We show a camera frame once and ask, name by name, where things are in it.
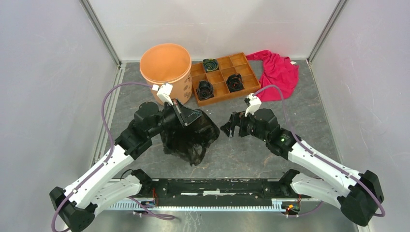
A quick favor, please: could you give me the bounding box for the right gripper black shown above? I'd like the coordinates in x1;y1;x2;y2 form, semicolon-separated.
220;108;268;143

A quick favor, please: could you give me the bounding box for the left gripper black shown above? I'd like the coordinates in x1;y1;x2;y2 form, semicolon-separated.
148;98;203;138

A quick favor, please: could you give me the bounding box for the black trash bag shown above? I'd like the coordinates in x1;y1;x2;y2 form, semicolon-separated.
160;109;220;166

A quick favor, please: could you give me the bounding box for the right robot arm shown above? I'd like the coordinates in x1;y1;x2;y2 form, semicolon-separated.
221;109;385;227

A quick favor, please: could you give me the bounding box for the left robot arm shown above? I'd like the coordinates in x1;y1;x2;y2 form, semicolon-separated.
49;99;203;232

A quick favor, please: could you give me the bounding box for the orange plastic trash bin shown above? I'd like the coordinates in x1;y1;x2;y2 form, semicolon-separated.
140;43;192;104

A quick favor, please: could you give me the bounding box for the black rolled bag front left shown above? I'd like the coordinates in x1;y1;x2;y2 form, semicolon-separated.
196;80;214;101

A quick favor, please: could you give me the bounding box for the black rolled bag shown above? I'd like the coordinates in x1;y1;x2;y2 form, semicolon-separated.
196;80;214;101
226;73;244;92

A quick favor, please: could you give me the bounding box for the black rolled bag centre right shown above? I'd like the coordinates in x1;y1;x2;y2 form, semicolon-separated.
226;73;244;92

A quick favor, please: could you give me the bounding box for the orange compartment tray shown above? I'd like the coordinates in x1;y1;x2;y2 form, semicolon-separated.
191;53;261;107

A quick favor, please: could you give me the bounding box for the rolled bag with yellow-green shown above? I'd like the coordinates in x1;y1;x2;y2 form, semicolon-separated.
203;58;220;73

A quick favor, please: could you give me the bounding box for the red cloth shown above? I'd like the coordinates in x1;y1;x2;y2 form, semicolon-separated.
246;50;299;102

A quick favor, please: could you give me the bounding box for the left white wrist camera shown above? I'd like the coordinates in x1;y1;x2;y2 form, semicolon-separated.
151;83;174;105

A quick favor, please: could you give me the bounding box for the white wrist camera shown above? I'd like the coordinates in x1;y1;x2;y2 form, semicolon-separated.
151;83;174;105
244;93;262;117

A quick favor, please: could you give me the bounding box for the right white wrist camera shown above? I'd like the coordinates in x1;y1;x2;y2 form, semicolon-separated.
244;93;262;117

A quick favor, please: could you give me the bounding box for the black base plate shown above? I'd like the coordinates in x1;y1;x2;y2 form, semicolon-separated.
136;178;299;207

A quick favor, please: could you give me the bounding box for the aluminium rail frame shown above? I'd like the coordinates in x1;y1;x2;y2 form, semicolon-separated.
75;178;364;212

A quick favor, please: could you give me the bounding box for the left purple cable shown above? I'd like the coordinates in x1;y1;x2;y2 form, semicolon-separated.
51;82;154;232

